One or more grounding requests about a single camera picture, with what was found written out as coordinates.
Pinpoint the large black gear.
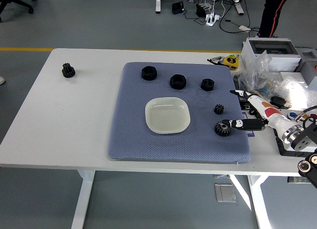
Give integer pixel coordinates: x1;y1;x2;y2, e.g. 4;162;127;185
214;120;232;136

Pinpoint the grey floor outlet plate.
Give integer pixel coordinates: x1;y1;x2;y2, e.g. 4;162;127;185
214;183;237;203

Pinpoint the bubble wrap bag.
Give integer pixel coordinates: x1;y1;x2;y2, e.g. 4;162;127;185
272;76;317;111

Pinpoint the medium black hex nut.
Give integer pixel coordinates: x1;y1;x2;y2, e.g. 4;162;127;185
169;74;187;90

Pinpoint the grey box with red button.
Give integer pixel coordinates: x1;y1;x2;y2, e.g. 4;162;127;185
294;47;317;73

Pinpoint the small black hex nut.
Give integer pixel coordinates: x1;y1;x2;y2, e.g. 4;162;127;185
200;78;215;92

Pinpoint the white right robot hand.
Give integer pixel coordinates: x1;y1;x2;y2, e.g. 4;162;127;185
220;89;297;140

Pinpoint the black charger box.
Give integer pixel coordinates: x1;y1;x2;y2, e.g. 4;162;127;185
171;1;185;14

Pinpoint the white power strip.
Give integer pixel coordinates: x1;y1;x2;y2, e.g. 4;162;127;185
205;13;221;26

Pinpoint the grey enclosure box clear lid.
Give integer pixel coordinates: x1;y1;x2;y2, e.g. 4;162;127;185
240;37;302;72

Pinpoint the yellow tape measure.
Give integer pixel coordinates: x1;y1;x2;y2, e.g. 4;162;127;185
224;55;239;70

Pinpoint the white table leg with brace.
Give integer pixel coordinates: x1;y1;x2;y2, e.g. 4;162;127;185
229;174;272;229

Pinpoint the black office chair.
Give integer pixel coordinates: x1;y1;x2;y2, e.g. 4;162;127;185
0;0;35;22

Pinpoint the clear plastic bag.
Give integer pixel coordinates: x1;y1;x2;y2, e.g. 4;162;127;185
239;50;283;96

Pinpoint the small black fob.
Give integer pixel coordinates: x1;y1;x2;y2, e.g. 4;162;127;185
270;96;288;108

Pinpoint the black metal hand tool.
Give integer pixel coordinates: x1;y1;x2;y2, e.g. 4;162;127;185
207;56;226;65

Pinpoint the white square dish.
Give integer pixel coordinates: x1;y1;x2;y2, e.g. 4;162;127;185
145;97;191;134

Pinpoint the black and white device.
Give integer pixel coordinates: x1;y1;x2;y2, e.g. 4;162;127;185
273;128;317;157

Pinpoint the white flat box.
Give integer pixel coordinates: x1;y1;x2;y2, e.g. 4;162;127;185
279;70;310;88

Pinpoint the black power adapter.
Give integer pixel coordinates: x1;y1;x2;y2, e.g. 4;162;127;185
195;3;208;17

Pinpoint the black stepped double gear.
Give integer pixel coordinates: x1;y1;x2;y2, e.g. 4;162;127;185
61;62;76;79

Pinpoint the large black hex nut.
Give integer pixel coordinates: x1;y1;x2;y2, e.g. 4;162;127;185
141;65;158;81

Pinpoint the blue-grey textured mat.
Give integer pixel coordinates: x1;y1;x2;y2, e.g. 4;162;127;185
107;61;251;163

